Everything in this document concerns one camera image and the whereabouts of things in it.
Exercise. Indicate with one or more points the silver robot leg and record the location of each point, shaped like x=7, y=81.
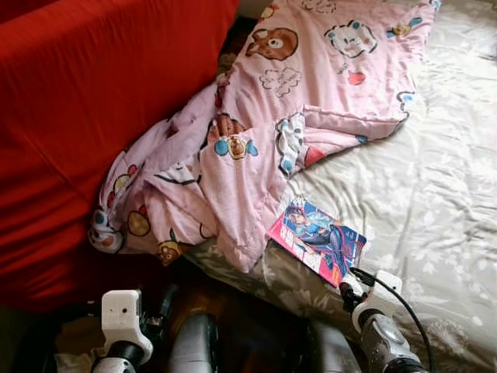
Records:
x=330, y=353
x=192, y=346

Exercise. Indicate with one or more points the beige floral bed cover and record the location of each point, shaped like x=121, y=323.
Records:
x=435, y=194

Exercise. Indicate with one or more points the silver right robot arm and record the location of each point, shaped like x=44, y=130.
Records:
x=384, y=346

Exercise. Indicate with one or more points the colourful comic book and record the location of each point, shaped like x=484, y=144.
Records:
x=318, y=237

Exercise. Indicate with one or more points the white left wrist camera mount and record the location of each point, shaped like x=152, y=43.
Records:
x=123, y=318

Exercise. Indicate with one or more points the pink cartoon print blanket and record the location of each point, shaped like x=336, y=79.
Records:
x=326, y=78

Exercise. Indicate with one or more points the silver robot right leg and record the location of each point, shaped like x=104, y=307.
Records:
x=330, y=353

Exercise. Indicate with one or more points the silver robot left leg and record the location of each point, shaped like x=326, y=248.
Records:
x=192, y=346

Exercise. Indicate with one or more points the large red covered cushion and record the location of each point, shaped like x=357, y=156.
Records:
x=78, y=116

